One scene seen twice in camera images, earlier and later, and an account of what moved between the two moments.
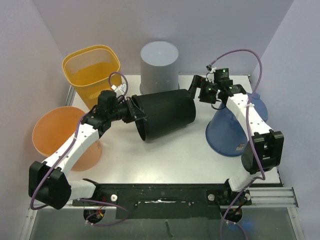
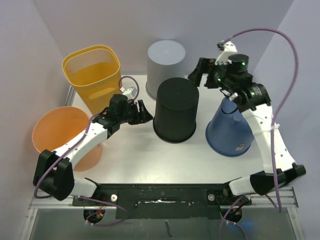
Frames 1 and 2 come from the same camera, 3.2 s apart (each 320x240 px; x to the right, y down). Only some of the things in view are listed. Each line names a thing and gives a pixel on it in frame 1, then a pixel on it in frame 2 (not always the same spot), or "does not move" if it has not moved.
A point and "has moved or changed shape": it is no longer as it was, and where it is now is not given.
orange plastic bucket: (54, 126) does not move
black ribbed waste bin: (165, 110) has moved or changed shape
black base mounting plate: (167, 200) does not move
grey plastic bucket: (159, 68) has moved or changed shape
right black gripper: (196, 83) to (208, 74)
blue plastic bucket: (224, 133) does not move
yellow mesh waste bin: (88, 70) does not move
